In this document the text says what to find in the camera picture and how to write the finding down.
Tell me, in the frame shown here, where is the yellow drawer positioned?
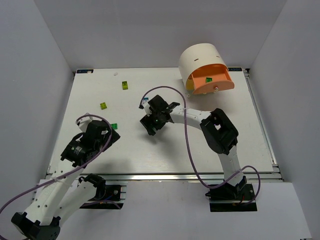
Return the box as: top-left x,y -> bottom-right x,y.
185,78 -> 194,91

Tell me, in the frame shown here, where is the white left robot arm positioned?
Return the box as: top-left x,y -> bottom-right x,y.
11,113 -> 120,240

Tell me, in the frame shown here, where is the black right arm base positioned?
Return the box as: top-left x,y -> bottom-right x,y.
205,183 -> 258,213

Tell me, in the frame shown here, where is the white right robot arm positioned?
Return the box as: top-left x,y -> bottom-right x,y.
139,95 -> 247,195

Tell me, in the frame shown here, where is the white cylindrical drawer cabinet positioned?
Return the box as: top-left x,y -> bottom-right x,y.
178,43 -> 226,87

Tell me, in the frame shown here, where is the lime small lego brick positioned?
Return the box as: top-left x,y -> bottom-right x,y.
100,102 -> 108,110

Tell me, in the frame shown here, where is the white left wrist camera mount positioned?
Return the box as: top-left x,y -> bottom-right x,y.
75,112 -> 93,133

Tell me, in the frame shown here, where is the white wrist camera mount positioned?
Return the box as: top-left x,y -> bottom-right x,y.
75,112 -> 93,133
139,97 -> 152,116

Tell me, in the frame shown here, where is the lime square lego brick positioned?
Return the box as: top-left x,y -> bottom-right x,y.
122,81 -> 129,90

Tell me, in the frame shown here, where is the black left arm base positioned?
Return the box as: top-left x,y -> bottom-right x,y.
80,181 -> 127,210

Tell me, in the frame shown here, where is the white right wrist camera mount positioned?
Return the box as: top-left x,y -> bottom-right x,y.
139,97 -> 152,116

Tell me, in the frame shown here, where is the long green lego brick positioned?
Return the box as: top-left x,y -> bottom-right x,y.
205,77 -> 213,83

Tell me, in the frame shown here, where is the orange drawer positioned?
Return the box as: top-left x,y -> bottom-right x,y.
185,64 -> 235,95

